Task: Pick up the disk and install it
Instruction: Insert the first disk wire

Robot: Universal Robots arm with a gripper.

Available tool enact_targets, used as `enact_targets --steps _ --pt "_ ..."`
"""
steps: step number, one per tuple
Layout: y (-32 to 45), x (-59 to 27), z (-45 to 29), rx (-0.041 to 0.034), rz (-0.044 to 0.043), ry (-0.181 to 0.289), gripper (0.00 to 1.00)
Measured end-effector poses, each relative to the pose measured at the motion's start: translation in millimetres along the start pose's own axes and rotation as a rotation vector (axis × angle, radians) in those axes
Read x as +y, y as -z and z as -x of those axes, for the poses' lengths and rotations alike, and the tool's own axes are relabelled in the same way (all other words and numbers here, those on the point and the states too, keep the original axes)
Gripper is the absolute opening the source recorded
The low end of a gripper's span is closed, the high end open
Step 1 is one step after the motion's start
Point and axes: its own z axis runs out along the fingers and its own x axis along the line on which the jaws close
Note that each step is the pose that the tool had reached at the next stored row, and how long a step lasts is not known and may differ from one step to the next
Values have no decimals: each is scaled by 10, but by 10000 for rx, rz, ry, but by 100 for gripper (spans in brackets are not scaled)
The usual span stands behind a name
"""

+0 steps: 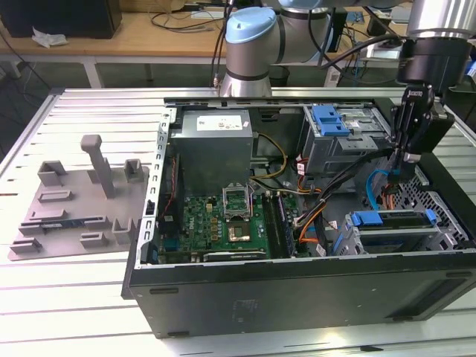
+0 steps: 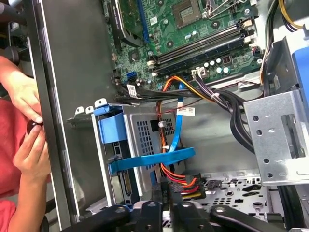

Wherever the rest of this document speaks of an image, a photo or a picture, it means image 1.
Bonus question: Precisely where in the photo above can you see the grey flat tray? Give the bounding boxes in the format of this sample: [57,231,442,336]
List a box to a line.
[390,7,410,24]

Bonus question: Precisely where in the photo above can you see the grey power supply unit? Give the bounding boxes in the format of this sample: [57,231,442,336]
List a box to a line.
[169,109,254,194]

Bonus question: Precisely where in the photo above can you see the wooden workbench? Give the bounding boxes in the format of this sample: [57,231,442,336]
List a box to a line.
[0,0,476,71]

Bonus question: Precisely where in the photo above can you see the orange data wire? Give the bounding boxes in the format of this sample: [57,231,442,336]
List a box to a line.
[297,213,328,246]

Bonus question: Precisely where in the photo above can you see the black cable with silver plug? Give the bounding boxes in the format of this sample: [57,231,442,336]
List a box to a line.
[210,0,239,89]

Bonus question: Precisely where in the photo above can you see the large black computer tower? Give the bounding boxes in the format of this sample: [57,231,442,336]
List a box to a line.
[0,0,123,40]

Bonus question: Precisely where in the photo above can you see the black cable bundle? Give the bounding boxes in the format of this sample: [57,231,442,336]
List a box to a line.
[293,147,395,257]

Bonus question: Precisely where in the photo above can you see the yellow power wires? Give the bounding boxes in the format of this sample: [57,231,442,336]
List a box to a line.
[249,133,288,181]

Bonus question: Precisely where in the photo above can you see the orange black power wire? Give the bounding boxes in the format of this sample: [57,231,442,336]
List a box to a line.
[382,169,402,211]

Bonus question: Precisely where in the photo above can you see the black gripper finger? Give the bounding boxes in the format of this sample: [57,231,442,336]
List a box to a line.
[405,109,434,164]
[388,105,409,185]

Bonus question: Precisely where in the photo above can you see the metal disk bay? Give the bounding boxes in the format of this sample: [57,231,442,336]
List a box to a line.
[332,208,468,257]

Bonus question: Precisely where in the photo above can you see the blue plastic drive latch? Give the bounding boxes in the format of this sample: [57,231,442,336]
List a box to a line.
[312,105,351,137]

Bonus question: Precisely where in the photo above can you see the grey parts rack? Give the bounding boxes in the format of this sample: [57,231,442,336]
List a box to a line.
[7,134,152,262]

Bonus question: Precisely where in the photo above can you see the CPU socket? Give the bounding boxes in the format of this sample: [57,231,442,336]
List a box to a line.
[226,219,252,242]

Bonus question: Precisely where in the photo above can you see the black graphics card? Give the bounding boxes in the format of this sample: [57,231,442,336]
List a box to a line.
[202,249,268,261]

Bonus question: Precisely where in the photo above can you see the blue data wire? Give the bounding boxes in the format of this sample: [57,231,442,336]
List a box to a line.
[365,167,391,211]

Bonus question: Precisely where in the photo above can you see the white crumpled plastic bag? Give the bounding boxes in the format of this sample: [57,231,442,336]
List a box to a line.
[31,25,70,49]

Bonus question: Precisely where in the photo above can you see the black RAM slot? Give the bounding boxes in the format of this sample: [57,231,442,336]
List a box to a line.
[262,192,280,258]
[270,192,289,257]

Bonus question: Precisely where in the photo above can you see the hard disk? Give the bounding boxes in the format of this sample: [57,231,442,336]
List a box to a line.
[332,208,437,257]

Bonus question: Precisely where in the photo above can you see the small black computer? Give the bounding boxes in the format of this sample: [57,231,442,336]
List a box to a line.
[327,7,349,53]

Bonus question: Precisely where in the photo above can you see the black bin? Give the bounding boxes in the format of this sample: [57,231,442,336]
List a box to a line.
[269,66,289,89]

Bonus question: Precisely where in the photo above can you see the green RAM stick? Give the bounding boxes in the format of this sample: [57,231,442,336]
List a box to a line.
[41,222,85,230]

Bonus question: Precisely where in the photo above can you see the green motherboard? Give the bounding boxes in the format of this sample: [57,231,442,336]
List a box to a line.
[158,185,309,263]

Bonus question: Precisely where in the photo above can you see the thick black gripper cable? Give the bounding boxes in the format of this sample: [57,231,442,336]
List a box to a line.
[308,7,410,70]

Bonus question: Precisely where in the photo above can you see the metal drive cage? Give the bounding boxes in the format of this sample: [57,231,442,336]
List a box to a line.
[299,105,401,187]

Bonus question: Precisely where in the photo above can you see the small black box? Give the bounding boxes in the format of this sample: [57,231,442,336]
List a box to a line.
[367,13,392,36]

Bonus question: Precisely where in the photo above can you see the metal socket cover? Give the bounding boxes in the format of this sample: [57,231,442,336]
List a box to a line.
[222,184,254,220]

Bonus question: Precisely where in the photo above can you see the black open PC case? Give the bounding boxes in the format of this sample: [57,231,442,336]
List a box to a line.
[120,95,476,339]

